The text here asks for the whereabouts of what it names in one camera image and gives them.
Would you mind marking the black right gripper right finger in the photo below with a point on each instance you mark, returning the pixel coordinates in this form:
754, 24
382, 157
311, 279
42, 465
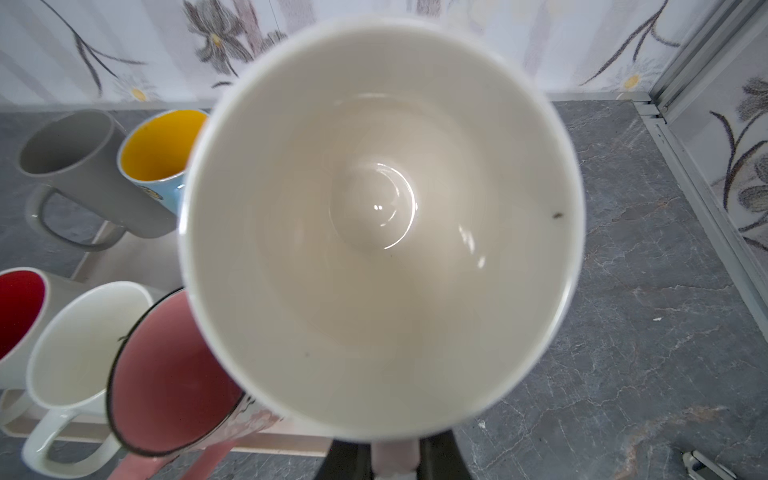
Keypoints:
441, 459

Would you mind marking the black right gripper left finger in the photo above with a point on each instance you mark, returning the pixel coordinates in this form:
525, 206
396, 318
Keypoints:
346, 461

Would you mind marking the pink patterned mug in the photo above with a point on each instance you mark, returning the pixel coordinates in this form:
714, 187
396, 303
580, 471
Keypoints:
167, 395

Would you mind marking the light pink mug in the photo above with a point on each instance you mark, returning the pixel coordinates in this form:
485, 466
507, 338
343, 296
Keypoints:
382, 230

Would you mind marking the white ribbed mug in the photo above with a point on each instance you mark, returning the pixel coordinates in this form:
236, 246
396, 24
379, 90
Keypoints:
69, 370

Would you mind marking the cream white mug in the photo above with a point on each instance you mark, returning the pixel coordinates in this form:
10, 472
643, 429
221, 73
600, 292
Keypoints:
30, 299

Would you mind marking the grey ceramic mug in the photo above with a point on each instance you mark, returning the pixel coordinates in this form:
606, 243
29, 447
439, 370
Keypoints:
75, 157

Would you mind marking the blue butterfly mug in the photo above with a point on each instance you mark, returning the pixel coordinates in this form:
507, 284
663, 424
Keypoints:
155, 154

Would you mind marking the beige plastic tray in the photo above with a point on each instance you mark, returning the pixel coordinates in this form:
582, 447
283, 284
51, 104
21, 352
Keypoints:
154, 262

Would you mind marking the aluminium corner frame post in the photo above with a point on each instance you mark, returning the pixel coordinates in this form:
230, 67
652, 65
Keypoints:
709, 120

